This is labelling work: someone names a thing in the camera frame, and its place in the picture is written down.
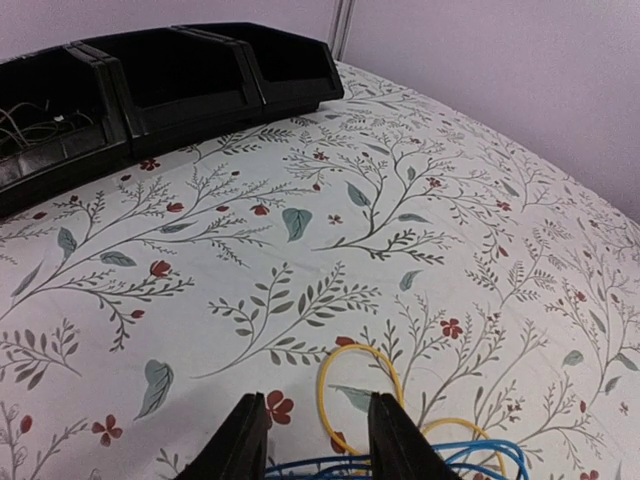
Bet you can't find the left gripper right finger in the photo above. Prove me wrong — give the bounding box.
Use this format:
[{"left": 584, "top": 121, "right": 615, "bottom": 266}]
[{"left": 367, "top": 393, "right": 460, "bottom": 480}]

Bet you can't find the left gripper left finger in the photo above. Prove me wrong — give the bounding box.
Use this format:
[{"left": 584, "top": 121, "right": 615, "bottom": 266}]
[{"left": 177, "top": 393, "right": 268, "bottom": 480}]

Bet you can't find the blue cable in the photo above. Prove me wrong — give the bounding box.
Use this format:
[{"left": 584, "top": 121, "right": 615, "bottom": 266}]
[{"left": 262, "top": 438, "right": 526, "bottom": 480}]

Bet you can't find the yellow cable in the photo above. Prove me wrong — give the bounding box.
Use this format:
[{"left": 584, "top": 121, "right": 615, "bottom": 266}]
[{"left": 318, "top": 343, "right": 506, "bottom": 474}]

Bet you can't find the floral patterned table cloth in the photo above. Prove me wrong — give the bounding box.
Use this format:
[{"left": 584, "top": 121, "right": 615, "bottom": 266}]
[{"left": 1, "top": 65, "right": 639, "bottom": 479}]

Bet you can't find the black bin middle compartment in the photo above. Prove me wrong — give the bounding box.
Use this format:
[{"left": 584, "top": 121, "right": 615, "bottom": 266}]
[{"left": 74, "top": 28, "right": 263, "bottom": 160}]

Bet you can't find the black bin compartment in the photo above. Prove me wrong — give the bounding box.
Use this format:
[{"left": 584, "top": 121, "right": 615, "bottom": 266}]
[
  {"left": 74, "top": 28, "right": 263, "bottom": 160},
  {"left": 1, "top": 45, "right": 130, "bottom": 217},
  {"left": 179, "top": 22, "right": 344, "bottom": 118}
]

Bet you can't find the black bin left compartment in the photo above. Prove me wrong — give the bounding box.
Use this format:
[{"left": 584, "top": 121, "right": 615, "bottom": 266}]
[{"left": 1, "top": 45, "right": 130, "bottom": 217}]

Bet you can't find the black bin right compartment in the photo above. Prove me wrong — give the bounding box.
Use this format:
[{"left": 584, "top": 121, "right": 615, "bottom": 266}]
[{"left": 179, "top": 22, "right": 344, "bottom": 118}]

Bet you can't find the right aluminium frame post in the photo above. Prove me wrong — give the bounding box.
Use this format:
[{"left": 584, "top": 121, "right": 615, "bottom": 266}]
[{"left": 327, "top": 0, "right": 356, "bottom": 61}]

